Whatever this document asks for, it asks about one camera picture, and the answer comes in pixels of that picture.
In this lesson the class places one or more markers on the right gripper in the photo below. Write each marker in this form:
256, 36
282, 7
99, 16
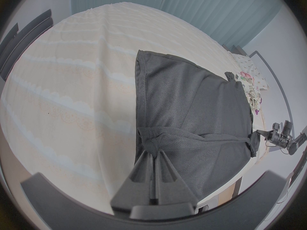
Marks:
275, 135

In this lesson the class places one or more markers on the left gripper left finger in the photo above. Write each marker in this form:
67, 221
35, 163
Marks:
134, 188

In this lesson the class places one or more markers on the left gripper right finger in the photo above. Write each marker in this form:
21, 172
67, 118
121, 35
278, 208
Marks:
172, 188

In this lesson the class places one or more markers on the black shorts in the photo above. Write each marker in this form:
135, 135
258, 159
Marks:
191, 104

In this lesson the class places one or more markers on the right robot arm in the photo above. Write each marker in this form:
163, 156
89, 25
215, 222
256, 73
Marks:
293, 147

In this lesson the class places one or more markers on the bed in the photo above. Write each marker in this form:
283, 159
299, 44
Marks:
72, 92

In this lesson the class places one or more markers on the purple garment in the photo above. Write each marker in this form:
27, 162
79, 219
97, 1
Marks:
256, 111

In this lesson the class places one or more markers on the white printed garment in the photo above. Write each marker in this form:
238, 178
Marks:
254, 97

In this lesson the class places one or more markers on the pink garment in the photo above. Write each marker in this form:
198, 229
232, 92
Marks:
247, 75

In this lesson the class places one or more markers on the white printed pillow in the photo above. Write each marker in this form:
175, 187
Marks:
251, 66

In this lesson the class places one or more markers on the grey bedside table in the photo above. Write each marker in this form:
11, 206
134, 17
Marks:
236, 49

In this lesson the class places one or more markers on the blue-green curtain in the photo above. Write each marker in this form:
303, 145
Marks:
191, 8

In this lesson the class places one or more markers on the black chest of drawers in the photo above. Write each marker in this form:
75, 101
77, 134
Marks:
26, 32

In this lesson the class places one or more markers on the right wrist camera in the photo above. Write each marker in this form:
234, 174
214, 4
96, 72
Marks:
287, 127

